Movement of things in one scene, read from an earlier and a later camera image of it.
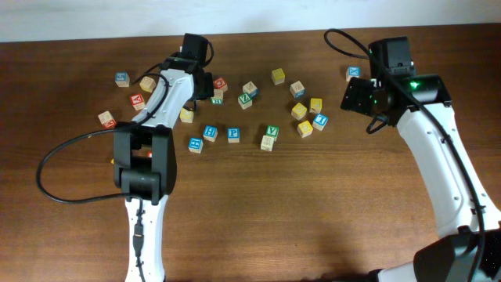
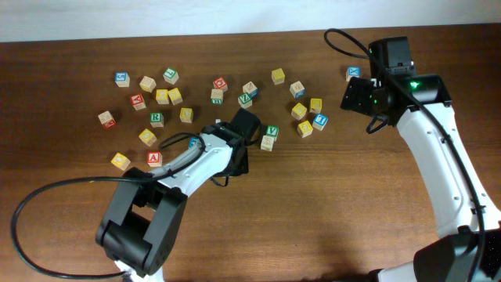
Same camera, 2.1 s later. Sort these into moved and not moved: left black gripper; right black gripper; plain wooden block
Moved: left black gripper
Not moved: right black gripper; plain wooden block
